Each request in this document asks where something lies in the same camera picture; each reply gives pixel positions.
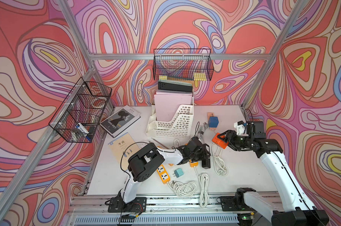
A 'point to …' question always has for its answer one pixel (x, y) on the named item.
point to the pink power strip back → (210, 114)
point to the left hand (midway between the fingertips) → (210, 156)
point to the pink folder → (166, 106)
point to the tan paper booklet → (124, 148)
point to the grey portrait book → (119, 118)
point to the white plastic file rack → (180, 126)
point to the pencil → (160, 143)
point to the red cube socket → (220, 142)
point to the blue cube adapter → (213, 122)
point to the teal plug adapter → (178, 173)
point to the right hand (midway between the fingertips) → (221, 142)
